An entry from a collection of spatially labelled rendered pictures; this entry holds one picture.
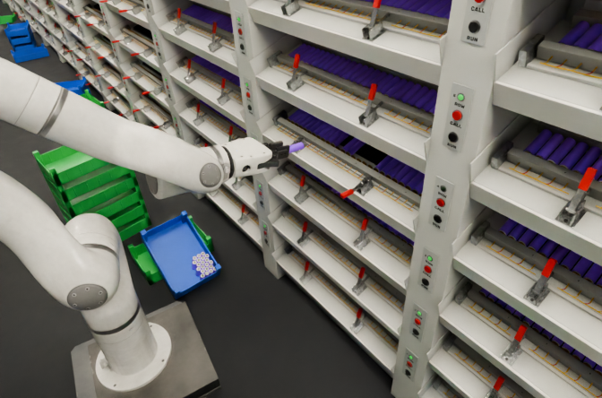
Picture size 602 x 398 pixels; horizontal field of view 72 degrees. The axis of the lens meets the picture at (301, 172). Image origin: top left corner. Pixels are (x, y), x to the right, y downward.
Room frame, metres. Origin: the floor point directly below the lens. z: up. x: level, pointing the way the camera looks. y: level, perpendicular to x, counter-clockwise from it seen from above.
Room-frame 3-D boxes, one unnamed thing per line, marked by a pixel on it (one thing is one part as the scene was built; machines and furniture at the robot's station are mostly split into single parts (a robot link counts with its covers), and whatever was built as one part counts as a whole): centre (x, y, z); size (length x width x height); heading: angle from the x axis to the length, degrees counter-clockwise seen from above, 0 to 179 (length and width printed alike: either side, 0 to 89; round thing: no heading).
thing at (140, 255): (1.33, 0.59, 0.04); 0.30 x 0.20 x 0.08; 127
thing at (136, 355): (0.64, 0.46, 0.42); 0.19 x 0.19 x 0.18
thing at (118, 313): (0.67, 0.47, 0.63); 0.19 x 0.12 x 0.24; 20
